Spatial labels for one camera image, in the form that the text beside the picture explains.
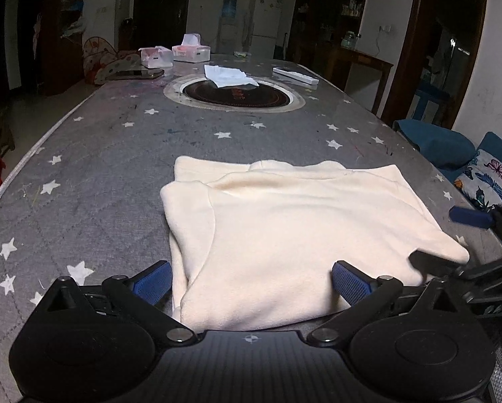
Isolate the small green white packet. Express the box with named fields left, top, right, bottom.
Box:
left=234, top=51, right=251, bottom=58

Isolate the white remote control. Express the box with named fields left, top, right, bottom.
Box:
left=272, top=68, right=319, bottom=86

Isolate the grey star-patterned table mat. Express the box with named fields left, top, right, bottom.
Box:
left=0, top=64, right=502, bottom=402

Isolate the blue cushion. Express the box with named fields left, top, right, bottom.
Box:
left=393, top=119, right=502, bottom=182

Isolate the butterfly patterned pillow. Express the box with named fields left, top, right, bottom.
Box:
left=454, top=149, right=502, bottom=212

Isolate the crumpled white tissue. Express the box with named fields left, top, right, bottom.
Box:
left=204, top=64, right=259, bottom=88

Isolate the pink tissue box right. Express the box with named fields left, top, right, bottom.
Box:
left=172, top=33, right=211, bottom=63

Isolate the cream fleece garment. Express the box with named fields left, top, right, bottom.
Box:
left=160, top=156, right=468, bottom=332

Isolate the pink tissue box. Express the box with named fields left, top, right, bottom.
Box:
left=172, top=33, right=211, bottom=63
left=139, top=46, right=174, bottom=69

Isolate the white refrigerator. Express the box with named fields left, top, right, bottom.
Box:
left=246, top=0, right=283, bottom=59

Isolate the water dispenser with bottle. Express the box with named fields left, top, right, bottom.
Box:
left=215, top=0, right=237, bottom=55

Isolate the black smartphone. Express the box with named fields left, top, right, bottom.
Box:
left=107, top=69, right=164, bottom=80

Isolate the dark wooden side table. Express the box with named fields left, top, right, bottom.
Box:
left=324, top=47, right=394, bottom=116

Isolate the pink tissue box left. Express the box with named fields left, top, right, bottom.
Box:
left=139, top=46, right=174, bottom=69

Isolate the round black induction hob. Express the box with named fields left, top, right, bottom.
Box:
left=164, top=75, right=306, bottom=114

